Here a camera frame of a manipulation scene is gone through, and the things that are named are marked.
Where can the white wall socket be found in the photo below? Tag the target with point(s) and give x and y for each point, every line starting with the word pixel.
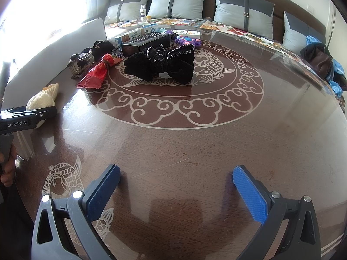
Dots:
pixel 311 8

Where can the dark grey upright panel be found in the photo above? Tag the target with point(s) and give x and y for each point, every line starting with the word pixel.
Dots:
pixel 4 78

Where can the small black knitted piece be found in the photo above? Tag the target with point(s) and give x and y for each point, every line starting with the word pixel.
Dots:
pixel 103 47

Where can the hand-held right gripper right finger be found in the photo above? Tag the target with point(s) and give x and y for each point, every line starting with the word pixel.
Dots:
pixel 249 192

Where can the blue cloth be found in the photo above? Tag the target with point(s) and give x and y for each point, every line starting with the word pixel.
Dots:
pixel 337 78

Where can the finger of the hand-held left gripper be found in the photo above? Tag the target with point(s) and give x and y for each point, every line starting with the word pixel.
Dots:
pixel 46 112

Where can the blue white medicine box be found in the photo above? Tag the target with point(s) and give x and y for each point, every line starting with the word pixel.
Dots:
pixel 132 35

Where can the black cardboard box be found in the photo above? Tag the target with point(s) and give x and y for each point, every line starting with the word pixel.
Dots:
pixel 143 42

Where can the brown sofa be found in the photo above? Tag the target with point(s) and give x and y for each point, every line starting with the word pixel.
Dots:
pixel 279 2

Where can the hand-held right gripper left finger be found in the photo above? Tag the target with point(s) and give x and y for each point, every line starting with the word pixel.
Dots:
pixel 104 189

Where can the red snack packet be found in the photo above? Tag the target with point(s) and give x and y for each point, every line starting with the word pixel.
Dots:
pixel 95 73

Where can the person's left hand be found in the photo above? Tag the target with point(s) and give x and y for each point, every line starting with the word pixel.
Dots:
pixel 8 173

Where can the long white box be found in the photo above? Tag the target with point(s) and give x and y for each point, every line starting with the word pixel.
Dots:
pixel 189 33

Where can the white bottle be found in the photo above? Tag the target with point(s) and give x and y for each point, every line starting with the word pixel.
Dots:
pixel 143 12

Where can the beige knitted item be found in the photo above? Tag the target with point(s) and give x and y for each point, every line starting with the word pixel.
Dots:
pixel 43 97

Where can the brown bag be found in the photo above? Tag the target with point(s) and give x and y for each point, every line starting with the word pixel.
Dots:
pixel 318 59

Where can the purple teal plastic toy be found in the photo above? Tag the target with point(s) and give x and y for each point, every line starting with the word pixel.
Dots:
pixel 187 41

